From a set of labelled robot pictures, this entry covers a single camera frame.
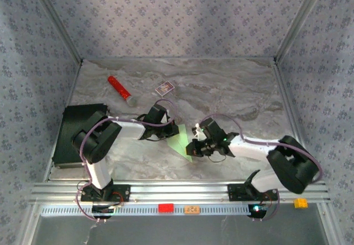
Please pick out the small purple card box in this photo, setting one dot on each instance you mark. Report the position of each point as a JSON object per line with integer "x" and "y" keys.
{"x": 165, "y": 87}

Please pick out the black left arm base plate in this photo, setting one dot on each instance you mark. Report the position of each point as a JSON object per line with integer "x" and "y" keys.
{"x": 123, "y": 193}

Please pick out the yellow toy brick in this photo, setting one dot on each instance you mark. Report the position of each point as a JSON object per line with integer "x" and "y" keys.
{"x": 300, "y": 203}

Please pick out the light green paper sheet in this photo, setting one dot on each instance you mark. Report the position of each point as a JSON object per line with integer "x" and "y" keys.
{"x": 179, "y": 142}

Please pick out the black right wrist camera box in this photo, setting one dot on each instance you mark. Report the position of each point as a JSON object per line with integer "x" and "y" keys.
{"x": 213, "y": 130}

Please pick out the red block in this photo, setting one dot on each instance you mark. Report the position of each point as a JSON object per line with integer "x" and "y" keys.
{"x": 166, "y": 208}

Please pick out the orange tag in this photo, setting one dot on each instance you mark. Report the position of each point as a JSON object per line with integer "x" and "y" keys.
{"x": 192, "y": 209}

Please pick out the aluminium mounting rail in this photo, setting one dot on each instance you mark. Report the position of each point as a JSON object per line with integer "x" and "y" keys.
{"x": 179, "y": 192}

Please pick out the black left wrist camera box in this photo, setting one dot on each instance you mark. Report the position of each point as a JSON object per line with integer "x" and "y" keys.
{"x": 156, "y": 115}

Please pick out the black case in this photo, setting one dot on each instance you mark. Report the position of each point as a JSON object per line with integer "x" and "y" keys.
{"x": 66, "y": 140}

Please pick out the aluminium frame post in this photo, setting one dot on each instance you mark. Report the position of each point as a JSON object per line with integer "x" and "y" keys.
{"x": 299, "y": 21}

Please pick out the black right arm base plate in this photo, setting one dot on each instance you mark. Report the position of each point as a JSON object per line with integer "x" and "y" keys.
{"x": 235, "y": 193}

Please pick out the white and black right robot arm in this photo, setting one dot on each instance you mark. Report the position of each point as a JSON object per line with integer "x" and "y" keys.
{"x": 249, "y": 148}

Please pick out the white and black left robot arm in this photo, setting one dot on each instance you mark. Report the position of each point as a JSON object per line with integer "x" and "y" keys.
{"x": 130, "y": 130}

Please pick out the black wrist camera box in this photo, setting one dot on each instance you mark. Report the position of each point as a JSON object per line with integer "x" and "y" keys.
{"x": 156, "y": 115}
{"x": 213, "y": 130}

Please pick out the red tube with grey cap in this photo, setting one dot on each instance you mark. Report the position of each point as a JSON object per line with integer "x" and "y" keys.
{"x": 119, "y": 87}

